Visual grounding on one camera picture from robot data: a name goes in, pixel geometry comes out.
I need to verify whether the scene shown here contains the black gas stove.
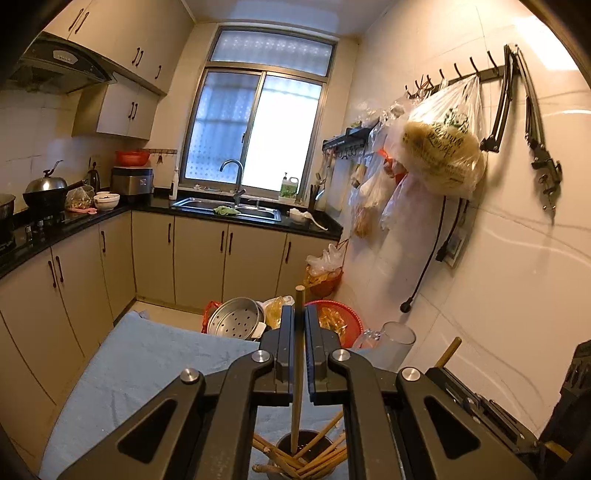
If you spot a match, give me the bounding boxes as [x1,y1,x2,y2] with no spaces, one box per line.
[0,210,71,257]

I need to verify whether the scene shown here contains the red plastic basin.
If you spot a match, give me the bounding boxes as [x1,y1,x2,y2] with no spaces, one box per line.
[305,300,364,350]

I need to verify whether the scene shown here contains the wall socket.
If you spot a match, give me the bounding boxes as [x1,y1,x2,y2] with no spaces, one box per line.
[436,230,468,269]

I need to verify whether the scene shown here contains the beige lower kitchen cabinets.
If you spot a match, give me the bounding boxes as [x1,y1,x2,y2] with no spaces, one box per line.
[0,210,343,460]

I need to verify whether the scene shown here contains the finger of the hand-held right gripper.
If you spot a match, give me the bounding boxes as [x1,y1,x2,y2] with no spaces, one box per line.
[425,366,540,468]

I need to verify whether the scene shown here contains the kitchen window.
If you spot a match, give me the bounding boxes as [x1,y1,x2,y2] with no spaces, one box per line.
[178,25,340,197]

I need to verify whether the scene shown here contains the steel kitchen sink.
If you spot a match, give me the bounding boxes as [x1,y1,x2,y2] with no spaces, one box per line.
[171,196,283,223]

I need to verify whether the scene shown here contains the green detergent bottle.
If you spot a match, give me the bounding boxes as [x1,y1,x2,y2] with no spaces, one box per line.
[279,172,300,200]

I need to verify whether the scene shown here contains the red bucket with plastic bags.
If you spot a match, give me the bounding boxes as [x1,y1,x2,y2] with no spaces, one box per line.
[303,244,345,299]

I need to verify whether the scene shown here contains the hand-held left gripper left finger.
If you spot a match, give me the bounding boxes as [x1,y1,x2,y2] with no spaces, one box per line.
[58,305,295,480]

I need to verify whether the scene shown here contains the dark round utensil cup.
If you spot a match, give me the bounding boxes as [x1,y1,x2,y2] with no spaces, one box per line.
[276,428,341,480]

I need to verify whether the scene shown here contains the black wall shelf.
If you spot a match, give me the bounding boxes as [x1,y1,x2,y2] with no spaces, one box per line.
[321,121,383,161]

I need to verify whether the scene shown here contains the large plastic bag of noodles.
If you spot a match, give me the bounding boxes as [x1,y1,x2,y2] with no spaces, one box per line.
[401,75,488,200]

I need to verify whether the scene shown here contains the hanging clear plastic bags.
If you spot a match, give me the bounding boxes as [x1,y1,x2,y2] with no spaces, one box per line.
[349,102,419,241]

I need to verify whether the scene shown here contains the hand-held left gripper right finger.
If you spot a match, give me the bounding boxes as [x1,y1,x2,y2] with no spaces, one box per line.
[305,305,537,480]

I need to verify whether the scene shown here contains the red plastic bowl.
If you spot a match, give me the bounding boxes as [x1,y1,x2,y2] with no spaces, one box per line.
[115,150,151,168]

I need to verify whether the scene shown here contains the black wall hook rail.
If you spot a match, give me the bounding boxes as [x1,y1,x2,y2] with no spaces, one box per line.
[405,53,507,100]

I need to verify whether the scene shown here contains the black kitchen countertop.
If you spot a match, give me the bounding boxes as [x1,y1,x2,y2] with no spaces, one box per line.
[0,194,345,280]

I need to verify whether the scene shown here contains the clear glass pitcher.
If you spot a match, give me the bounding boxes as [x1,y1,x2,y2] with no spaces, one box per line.
[365,322,417,373]

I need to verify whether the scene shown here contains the yellow plastic bag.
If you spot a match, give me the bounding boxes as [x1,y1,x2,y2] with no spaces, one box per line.
[263,295,296,329]

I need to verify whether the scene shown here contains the black wok with lid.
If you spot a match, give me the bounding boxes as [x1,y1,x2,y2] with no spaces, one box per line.
[22,160,88,209]

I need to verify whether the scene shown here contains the single wooden chopstick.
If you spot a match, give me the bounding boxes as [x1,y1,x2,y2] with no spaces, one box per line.
[290,285,305,455]
[435,336,463,370]

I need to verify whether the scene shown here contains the light blue table cloth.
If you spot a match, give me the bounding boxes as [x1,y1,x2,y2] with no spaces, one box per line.
[39,310,399,480]

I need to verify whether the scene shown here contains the steel steamer pot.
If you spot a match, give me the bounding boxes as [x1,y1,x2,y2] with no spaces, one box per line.
[205,298,268,342]

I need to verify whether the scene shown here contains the steel sink faucet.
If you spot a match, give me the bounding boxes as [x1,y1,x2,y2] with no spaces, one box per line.
[220,160,247,208]

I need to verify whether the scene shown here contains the plastic bag of food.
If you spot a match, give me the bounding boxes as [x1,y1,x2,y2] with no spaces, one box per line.
[65,185,96,212]

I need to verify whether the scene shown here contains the steel cooking pot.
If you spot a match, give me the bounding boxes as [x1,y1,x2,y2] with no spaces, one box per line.
[0,194,17,246]

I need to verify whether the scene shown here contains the beige upper wall cabinets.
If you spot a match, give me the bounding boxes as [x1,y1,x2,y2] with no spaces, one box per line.
[42,0,195,140]

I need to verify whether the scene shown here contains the bunch of wooden chopsticks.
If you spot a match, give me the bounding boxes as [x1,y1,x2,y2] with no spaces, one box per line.
[252,411,349,480]

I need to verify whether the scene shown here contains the range hood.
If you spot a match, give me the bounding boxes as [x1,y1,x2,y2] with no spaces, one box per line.
[6,33,119,96]

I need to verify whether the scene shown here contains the steel rice cooker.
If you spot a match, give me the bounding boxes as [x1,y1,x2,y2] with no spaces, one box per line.
[111,166,154,205]

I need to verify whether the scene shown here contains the black power cable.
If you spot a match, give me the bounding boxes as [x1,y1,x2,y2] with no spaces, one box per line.
[399,196,464,315]

